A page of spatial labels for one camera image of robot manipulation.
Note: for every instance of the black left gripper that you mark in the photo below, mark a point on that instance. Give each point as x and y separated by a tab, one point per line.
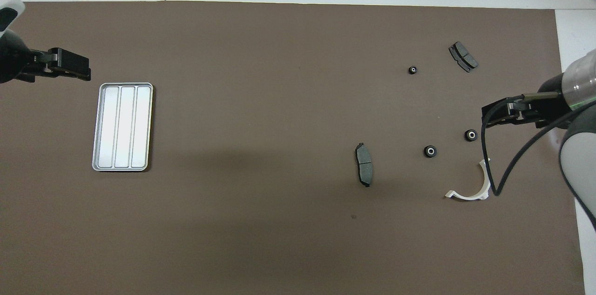
16	60

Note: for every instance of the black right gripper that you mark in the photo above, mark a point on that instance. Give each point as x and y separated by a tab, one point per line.
551	104

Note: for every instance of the large black bearing gear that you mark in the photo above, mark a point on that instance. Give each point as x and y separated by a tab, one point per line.
430	151
470	135

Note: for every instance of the small black bearing gear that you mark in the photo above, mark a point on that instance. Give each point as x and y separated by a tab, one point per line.
412	70

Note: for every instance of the silver metal tray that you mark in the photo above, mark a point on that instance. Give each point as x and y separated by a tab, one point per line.
123	127

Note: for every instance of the short dark grey brake pad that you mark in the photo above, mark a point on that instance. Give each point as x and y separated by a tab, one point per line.
463	56

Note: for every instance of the long dark grey brake pad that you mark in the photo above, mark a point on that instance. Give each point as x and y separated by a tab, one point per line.
364	164

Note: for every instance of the brown table mat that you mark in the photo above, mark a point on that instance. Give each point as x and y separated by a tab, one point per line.
279	99

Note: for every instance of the white curved plastic bracket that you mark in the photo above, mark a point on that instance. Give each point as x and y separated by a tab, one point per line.
472	196

